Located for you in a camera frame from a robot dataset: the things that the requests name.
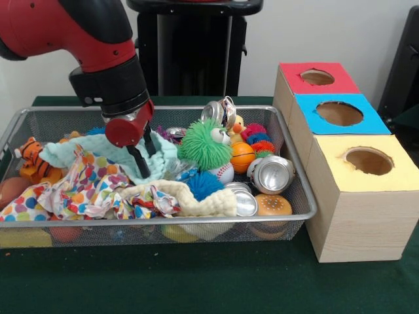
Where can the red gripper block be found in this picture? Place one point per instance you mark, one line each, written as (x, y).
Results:
(131, 127)

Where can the clear plastic bottle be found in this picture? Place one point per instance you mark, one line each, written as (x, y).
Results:
(177, 171)

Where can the green spiky rubber ball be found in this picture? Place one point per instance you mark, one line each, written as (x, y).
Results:
(203, 145)

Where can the polka dot colourful cloth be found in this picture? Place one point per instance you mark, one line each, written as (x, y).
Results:
(78, 186)

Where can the cream knitted cloth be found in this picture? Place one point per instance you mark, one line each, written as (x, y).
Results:
(203, 204)

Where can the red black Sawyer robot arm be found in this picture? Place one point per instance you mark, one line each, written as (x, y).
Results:
(78, 39)

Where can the wooden box with three holes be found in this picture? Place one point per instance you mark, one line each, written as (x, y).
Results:
(353, 222)

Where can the mint green fuzzy cloth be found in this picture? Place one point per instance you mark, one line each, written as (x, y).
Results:
(85, 152)

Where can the blue spiky rubber ball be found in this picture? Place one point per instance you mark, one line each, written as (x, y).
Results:
(204, 185)

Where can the crushed silver can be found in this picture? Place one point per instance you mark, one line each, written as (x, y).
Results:
(219, 110)

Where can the small orange basketball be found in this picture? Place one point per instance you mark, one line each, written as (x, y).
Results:
(242, 157)

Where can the smooth silver can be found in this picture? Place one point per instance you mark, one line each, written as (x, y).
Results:
(273, 174)

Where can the toy burger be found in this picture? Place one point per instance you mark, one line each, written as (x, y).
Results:
(273, 206)

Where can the brown toy football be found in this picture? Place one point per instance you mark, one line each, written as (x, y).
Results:
(10, 191)

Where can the dark green side table cloth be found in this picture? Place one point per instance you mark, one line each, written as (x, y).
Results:
(409, 119)

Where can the black upright panel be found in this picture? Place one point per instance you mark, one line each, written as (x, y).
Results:
(402, 65)

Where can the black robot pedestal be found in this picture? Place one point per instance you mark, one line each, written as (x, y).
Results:
(196, 59)

